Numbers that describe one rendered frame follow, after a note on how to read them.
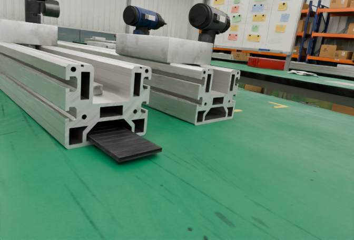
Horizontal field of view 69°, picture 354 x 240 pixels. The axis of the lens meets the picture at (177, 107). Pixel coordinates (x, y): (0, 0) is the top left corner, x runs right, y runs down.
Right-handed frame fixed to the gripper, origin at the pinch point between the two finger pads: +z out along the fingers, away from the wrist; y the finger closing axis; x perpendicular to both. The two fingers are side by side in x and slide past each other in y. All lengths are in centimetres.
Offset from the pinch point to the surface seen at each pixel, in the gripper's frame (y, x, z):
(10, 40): -22, -66, -6
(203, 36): 17, -78, -11
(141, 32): 17, -52, -11
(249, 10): 285, 80, -64
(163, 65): -5, -90, -5
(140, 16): 15, -54, -16
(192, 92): -5, -97, -2
